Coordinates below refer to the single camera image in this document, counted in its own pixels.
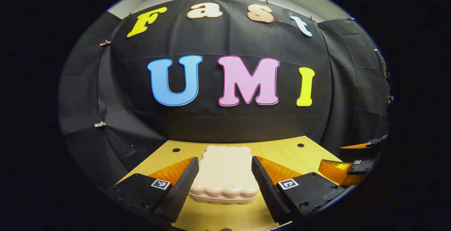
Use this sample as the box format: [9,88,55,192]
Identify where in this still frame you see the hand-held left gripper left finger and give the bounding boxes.
[106,157,199,223]

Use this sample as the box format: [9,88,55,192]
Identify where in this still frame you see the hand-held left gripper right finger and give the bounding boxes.
[251,156,347,224]

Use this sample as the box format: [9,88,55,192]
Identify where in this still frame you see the pale pink suitcase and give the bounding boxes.
[189,145,259,205]

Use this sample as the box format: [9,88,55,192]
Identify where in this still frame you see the black backdrop cloth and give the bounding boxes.
[58,0,391,189]

